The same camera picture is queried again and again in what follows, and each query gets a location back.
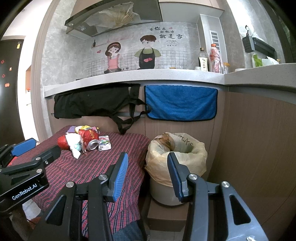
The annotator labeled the pink purple sponge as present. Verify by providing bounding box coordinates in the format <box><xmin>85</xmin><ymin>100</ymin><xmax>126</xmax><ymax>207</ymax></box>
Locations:
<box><xmin>67</xmin><ymin>126</ymin><xmax>76</xmax><ymax>133</ymax></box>

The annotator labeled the dark sauce bottle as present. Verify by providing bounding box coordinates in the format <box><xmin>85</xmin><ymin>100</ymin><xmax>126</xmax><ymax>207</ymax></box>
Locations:
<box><xmin>198</xmin><ymin>47</ymin><xmax>209</xmax><ymax>72</ymax></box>

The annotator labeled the red plastic bottle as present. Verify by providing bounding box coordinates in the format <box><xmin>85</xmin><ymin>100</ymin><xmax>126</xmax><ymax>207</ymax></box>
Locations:
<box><xmin>209</xmin><ymin>43</ymin><xmax>223</xmax><ymax>73</ymax></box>

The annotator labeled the brown cardboard box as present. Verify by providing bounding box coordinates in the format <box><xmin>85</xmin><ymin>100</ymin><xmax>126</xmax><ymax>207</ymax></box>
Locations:
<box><xmin>147</xmin><ymin>198</ymin><xmax>188</xmax><ymax>232</ymax></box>

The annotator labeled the Kleenex tissue pack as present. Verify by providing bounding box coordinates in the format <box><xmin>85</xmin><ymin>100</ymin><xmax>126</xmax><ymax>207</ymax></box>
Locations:
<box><xmin>98</xmin><ymin>135</ymin><xmax>111</xmax><ymax>151</ymax></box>

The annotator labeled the yellow snack wrapper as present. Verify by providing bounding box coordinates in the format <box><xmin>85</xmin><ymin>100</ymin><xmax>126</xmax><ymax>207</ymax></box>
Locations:
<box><xmin>74</xmin><ymin>125</ymin><xmax>99</xmax><ymax>133</ymax></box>

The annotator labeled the dark entrance door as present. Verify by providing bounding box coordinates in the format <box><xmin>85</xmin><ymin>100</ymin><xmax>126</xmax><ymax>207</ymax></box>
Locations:
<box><xmin>0</xmin><ymin>39</ymin><xmax>25</xmax><ymax>146</ymax></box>

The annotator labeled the red crushed drink can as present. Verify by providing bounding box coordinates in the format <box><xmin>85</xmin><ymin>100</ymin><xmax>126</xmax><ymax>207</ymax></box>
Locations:
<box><xmin>78</xmin><ymin>128</ymin><xmax>99</xmax><ymax>152</ymax></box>

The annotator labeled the trash bin with plastic bag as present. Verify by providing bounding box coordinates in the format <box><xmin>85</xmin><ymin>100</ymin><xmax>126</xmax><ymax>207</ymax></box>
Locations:
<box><xmin>145</xmin><ymin>131</ymin><xmax>208</xmax><ymax>207</ymax></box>

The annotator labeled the black wall rack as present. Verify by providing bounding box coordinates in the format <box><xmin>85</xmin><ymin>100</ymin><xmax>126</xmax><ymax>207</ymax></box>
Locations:
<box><xmin>242</xmin><ymin>25</ymin><xmax>277</xmax><ymax>59</ymax></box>

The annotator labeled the green white package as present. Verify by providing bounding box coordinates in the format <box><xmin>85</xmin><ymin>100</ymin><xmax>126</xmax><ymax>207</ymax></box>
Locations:
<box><xmin>251</xmin><ymin>54</ymin><xmax>279</xmax><ymax>68</ymax></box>

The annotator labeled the cartoon couple wall sticker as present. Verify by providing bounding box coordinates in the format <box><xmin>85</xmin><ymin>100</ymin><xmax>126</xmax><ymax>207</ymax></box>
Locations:
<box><xmin>84</xmin><ymin>23</ymin><xmax>190</xmax><ymax>77</ymax></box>

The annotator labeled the blue hanging towel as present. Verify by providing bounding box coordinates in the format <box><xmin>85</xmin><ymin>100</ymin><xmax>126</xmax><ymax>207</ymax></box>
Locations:
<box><xmin>144</xmin><ymin>85</ymin><xmax>218</xmax><ymax>122</ymax></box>

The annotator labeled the small glass jar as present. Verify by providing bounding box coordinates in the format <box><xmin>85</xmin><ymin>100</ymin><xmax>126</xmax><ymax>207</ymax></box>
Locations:
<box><xmin>223</xmin><ymin>62</ymin><xmax>230</xmax><ymax>74</ymax></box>

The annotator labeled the red round wrapper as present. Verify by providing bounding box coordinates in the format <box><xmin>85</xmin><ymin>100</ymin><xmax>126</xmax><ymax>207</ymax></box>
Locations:
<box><xmin>57</xmin><ymin>135</ymin><xmax>70</xmax><ymax>150</ymax></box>

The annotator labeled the black hanging bag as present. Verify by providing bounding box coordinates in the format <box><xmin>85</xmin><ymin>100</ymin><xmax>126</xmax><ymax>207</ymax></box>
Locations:
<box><xmin>54</xmin><ymin>83</ymin><xmax>151</xmax><ymax>135</ymax></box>

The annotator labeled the white bowl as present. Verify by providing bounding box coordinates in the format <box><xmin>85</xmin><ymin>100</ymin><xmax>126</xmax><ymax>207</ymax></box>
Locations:
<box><xmin>234</xmin><ymin>68</ymin><xmax>247</xmax><ymax>72</ymax></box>

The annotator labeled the range hood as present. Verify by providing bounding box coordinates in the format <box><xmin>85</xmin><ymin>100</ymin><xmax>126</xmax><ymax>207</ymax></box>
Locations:
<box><xmin>65</xmin><ymin>1</ymin><xmax>163</xmax><ymax>39</ymax></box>

